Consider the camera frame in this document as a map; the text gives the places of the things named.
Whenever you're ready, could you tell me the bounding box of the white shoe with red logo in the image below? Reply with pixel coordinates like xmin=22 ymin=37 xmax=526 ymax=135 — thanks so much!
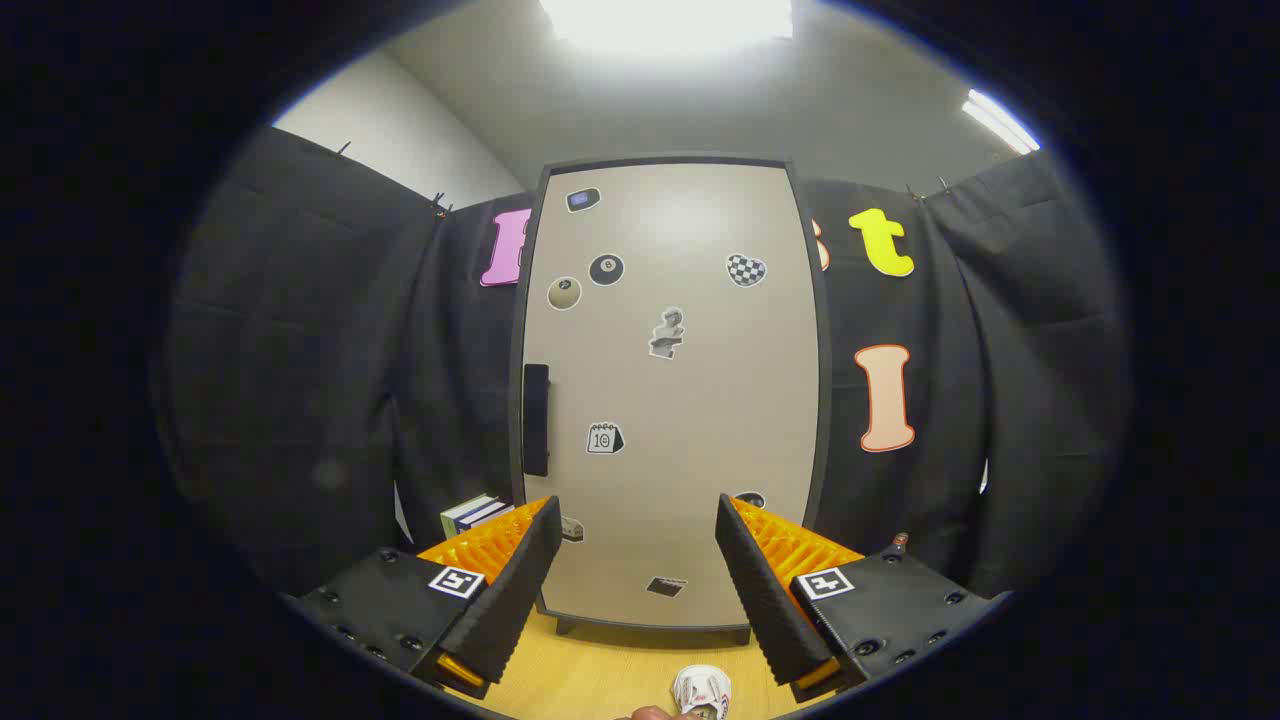
xmin=672 ymin=665 xmax=733 ymax=720

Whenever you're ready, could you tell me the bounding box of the white book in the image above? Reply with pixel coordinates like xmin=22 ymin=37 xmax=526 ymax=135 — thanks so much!
xmin=440 ymin=494 xmax=501 ymax=539

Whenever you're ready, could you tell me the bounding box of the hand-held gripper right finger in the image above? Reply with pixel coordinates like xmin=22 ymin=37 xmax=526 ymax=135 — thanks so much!
xmin=714 ymin=493 xmax=1009 ymax=705

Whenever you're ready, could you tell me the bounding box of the ceiling tube light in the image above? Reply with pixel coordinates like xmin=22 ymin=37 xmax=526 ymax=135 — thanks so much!
xmin=962 ymin=88 xmax=1041 ymax=156

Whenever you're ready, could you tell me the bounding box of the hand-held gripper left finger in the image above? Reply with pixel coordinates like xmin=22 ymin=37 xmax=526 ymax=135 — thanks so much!
xmin=298 ymin=495 xmax=564 ymax=701

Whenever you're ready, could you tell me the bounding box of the black door handle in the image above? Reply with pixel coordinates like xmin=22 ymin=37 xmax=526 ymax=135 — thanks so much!
xmin=523 ymin=364 xmax=552 ymax=478

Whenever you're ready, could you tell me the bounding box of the dark grey shoe cabinet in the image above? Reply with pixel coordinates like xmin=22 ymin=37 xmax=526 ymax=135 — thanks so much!
xmin=510 ymin=152 xmax=834 ymax=646

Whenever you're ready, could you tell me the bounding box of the dark blue book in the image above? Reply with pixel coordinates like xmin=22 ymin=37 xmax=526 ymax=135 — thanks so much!
xmin=455 ymin=503 xmax=517 ymax=533

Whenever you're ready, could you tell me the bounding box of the beige shoe cabinet door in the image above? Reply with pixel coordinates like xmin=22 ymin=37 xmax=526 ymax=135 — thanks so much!
xmin=520 ymin=162 xmax=823 ymax=629

